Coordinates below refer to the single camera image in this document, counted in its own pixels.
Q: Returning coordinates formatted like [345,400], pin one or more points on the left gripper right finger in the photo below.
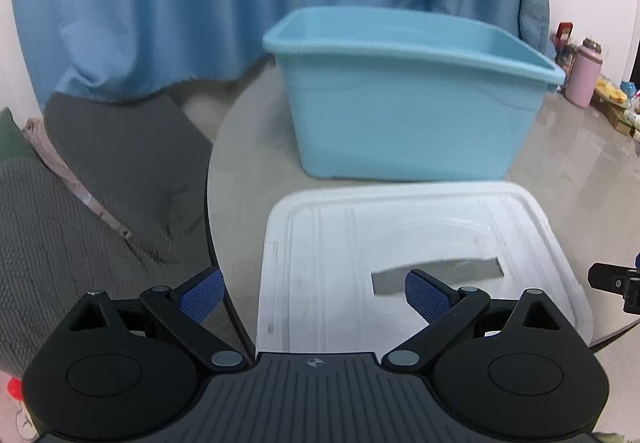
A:
[449,313]

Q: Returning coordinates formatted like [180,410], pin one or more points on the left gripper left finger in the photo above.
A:
[181,311]

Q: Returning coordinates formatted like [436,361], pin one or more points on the white plastic bin lid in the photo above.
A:
[335,261]

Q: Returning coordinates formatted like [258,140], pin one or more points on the dark grey sofa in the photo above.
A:
[145,164]

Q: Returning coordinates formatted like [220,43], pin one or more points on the green brown small box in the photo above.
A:
[617,119]

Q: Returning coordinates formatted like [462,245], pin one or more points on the plate of yellow snacks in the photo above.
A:
[607,91]

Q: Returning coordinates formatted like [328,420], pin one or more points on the pink thermos bottle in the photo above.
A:
[584,74]

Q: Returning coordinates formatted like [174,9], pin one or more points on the light blue plastic bin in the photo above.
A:
[399,95]

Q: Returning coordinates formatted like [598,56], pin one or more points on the red phone stand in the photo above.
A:
[563,32]

